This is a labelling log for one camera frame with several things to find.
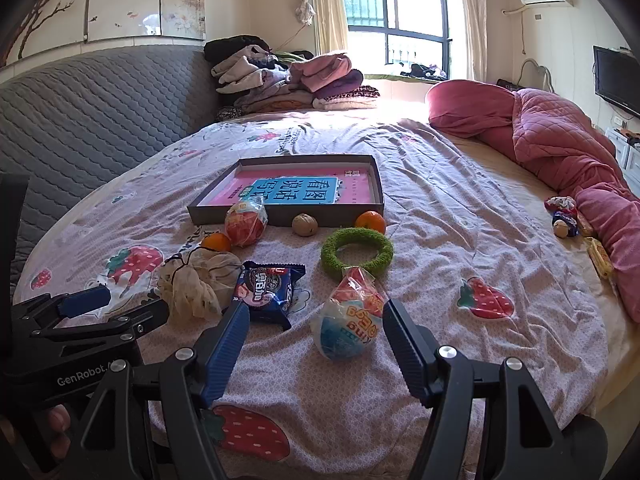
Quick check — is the floral wall painting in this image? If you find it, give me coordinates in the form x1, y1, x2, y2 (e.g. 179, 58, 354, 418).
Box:
0, 0, 208, 69

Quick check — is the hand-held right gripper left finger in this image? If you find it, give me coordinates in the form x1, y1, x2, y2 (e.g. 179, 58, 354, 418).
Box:
60, 301, 251, 480

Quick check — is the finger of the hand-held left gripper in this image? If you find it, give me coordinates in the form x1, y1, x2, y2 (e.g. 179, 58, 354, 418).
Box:
36, 298, 171, 342
11, 283, 113, 332

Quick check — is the green fuzzy ring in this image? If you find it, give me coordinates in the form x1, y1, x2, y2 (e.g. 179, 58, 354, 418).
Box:
320, 227, 394, 281

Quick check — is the blue cookie packet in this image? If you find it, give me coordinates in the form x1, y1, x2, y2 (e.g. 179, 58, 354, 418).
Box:
233, 261, 307, 331

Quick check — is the yellow packet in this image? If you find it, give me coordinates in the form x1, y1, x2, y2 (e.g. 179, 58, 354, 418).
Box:
585, 237, 615, 279

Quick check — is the walnut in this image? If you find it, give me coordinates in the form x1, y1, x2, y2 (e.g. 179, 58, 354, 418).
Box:
292, 213, 319, 237

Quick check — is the grey quilted headboard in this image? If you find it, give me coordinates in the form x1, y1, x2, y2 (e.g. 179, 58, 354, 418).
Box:
0, 42, 224, 281

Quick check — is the white cabinet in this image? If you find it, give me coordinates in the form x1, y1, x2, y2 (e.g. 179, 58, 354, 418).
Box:
605, 127, 640, 187

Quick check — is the blue and red surprise egg toy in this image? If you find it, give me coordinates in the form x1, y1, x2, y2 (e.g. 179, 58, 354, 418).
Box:
310, 266, 388, 362

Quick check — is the strawberry printed bed sheet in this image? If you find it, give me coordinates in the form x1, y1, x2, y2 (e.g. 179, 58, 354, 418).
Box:
10, 110, 617, 480

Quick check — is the beige mesh bath pouf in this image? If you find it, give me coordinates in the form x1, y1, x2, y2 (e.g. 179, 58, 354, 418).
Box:
156, 248, 244, 321

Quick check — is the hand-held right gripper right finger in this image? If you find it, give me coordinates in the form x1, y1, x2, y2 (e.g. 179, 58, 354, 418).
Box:
382, 299, 571, 480

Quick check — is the shallow grey cardboard box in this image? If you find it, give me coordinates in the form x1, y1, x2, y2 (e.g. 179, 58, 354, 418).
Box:
186, 154, 386, 229

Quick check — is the small blue snack packet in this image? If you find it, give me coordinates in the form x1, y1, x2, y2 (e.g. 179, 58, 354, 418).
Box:
552, 211, 581, 237

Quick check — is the black television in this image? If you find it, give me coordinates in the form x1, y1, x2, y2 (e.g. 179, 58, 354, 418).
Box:
593, 46, 640, 120

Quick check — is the beige curtain with tassel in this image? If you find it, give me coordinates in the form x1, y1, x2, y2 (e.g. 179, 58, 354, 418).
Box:
292, 0, 349, 57

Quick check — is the pink quilted blanket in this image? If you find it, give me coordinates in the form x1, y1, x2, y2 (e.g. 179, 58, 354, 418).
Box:
480, 88, 640, 323

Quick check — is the red white knitted toy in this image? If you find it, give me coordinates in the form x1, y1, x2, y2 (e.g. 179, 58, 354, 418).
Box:
544, 196, 578, 217

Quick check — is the pink pillow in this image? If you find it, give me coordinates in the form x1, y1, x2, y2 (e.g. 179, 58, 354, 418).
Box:
425, 79, 522, 142

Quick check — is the black framed window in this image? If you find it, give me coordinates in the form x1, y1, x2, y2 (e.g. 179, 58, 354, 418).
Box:
338, 0, 453, 79

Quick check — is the orange tangerine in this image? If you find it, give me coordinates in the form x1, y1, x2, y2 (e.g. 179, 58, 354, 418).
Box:
355, 211, 387, 235
201, 232, 232, 254

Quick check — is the person's left hand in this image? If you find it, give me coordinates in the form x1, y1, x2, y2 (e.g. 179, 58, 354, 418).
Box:
0, 404, 72, 462

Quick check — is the white curved metal frame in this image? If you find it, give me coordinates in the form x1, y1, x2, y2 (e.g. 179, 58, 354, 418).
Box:
520, 58, 554, 92

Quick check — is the pile of folded clothes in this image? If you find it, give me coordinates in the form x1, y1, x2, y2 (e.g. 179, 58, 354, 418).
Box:
203, 35, 381, 122

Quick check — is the air conditioner hose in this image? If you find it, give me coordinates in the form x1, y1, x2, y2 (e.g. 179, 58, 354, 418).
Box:
502, 5, 529, 57

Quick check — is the dark clothing heap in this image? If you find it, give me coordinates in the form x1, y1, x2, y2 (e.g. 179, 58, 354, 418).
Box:
400, 62, 449, 81

